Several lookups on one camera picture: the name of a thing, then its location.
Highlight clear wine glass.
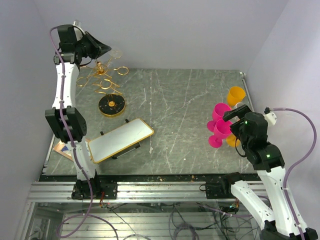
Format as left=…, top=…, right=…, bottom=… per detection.
left=108, top=49, right=123, bottom=59
left=233, top=102, right=246, bottom=110

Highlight illustrated picture book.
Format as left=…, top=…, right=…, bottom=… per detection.
left=52, top=139, right=92, bottom=161

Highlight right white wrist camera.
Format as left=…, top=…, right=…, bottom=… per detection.
left=263, top=107, right=277, bottom=126

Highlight magenta wine glass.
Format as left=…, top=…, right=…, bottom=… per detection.
left=206, top=102, right=232, bottom=132
left=208, top=119, right=233, bottom=148

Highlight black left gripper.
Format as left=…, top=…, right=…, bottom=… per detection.
left=76, top=31, right=113, bottom=60

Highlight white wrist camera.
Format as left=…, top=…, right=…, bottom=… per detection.
left=263, top=107, right=277, bottom=126
left=72, top=19, right=84, bottom=33

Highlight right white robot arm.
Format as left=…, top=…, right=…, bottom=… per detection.
left=220, top=104, right=318, bottom=240

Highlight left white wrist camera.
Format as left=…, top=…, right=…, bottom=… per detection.
left=72, top=19, right=84, bottom=33

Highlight white gold-framed tray stand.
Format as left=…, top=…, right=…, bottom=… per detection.
left=88, top=118, right=155, bottom=164

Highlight clear wine glass front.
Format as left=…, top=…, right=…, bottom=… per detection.
left=233, top=102, right=246, bottom=110

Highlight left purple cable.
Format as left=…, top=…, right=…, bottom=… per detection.
left=49, top=26, right=120, bottom=240

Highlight magenta wine glass front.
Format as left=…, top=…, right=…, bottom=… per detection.
left=206, top=102, right=232, bottom=132

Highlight gold wire glass rack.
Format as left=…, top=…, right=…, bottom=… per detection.
left=76, top=56, right=129, bottom=118

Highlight yellow wine glass front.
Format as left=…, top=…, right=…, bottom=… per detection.
left=226, top=86, right=246, bottom=107

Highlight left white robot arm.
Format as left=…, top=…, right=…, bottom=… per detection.
left=45, top=21, right=111, bottom=200

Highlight yellow wine glass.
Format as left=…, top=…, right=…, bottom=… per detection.
left=225, top=134, right=241, bottom=148
left=226, top=86, right=246, bottom=107

